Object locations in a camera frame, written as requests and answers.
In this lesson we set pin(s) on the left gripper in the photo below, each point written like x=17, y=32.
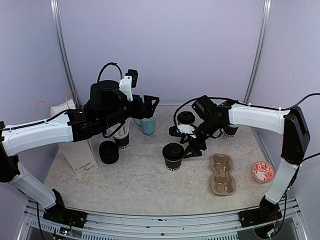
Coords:
x=148, y=111

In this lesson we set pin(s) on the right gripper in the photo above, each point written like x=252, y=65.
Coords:
x=193, y=143

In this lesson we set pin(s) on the black plastic cup lid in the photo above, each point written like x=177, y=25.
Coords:
x=186, y=115

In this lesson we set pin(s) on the brown cardboard cup carrier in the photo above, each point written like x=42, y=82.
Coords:
x=222, y=182

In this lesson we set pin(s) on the white paper bag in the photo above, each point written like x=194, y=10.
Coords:
x=80, y=154

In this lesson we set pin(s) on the black paper coffee cup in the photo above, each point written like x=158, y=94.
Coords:
x=186, y=122

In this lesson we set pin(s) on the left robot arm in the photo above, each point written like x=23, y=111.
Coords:
x=111, y=102

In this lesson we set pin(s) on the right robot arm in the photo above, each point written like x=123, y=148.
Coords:
x=288, y=122

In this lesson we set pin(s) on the light blue ceramic mug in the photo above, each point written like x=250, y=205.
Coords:
x=147, y=125

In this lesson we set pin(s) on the bundle of white wrapped straws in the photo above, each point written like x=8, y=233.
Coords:
x=122, y=132

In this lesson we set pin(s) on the stack of paper cups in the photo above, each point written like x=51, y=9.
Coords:
x=230, y=130

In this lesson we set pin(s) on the black cup holding straws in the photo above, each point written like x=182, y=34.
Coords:
x=122, y=141

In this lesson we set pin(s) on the stack of black lids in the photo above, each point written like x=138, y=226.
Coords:
x=108, y=152

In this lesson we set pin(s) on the red patterned white bowl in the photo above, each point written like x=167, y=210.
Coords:
x=263, y=172

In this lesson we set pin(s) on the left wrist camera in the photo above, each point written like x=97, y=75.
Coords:
x=128, y=82

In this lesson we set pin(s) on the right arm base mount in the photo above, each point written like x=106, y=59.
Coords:
x=265, y=212

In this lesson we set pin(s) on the left aluminium post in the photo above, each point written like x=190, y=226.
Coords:
x=61, y=44

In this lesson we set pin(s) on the aluminium post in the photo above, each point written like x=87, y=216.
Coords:
x=61, y=44
x=259, y=50

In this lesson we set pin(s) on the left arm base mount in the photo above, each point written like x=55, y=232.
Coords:
x=58, y=213

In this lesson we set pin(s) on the right aluminium post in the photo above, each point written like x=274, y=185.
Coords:
x=259, y=50

